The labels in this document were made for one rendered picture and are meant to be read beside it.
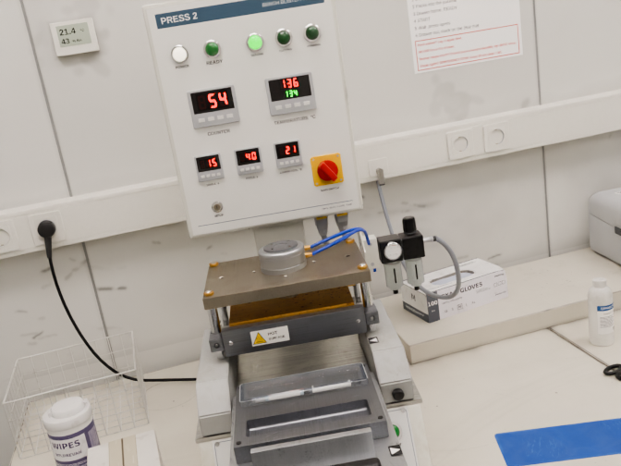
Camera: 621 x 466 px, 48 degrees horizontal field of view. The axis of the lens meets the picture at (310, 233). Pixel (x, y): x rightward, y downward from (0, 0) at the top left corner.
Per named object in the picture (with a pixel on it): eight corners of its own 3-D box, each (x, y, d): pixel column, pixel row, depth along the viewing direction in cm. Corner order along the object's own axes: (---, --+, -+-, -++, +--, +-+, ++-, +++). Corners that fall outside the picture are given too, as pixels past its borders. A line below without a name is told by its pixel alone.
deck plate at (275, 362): (213, 324, 149) (212, 320, 149) (372, 296, 150) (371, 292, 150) (196, 444, 105) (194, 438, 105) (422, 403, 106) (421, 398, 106)
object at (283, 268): (220, 298, 136) (207, 234, 132) (376, 270, 137) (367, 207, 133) (213, 350, 113) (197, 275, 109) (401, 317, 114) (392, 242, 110)
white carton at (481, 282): (402, 308, 174) (399, 280, 172) (479, 283, 181) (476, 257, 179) (429, 324, 163) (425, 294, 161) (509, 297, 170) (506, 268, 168)
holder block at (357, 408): (238, 400, 106) (236, 386, 105) (369, 377, 106) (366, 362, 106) (237, 464, 90) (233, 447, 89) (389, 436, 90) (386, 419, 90)
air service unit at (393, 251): (366, 294, 138) (356, 223, 134) (438, 281, 139) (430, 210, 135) (371, 303, 133) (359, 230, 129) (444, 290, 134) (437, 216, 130)
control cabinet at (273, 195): (215, 321, 148) (151, 8, 131) (368, 294, 150) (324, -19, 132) (212, 354, 133) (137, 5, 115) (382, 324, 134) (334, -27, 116)
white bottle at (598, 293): (584, 342, 152) (581, 280, 148) (599, 334, 154) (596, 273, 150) (605, 349, 148) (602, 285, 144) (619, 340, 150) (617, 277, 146)
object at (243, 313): (236, 308, 129) (225, 260, 127) (352, 287, 130) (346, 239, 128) (233, 347, 113) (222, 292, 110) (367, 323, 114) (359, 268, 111)
